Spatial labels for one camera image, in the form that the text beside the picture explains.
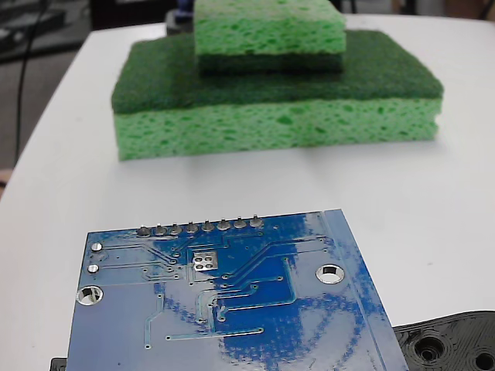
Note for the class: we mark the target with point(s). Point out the dark grey and blue robot base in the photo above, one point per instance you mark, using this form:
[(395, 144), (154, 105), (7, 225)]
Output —
[(177, 24)]

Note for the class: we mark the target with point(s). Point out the blue printed circuit board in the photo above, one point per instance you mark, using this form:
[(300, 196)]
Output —
[(270, 309)]

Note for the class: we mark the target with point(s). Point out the large green scrub sponge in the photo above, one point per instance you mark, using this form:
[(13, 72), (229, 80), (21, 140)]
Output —
[(270, 123)]

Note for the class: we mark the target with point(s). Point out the small green scrub sponge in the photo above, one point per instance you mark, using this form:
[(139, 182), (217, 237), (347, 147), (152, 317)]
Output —
[(267, 35)]

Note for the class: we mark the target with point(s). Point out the black background equipment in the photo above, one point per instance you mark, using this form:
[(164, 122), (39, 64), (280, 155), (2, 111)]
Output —
[(38, 35)]

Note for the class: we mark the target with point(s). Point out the black plastic mount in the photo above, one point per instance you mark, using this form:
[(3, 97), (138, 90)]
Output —
[(444, 340)]

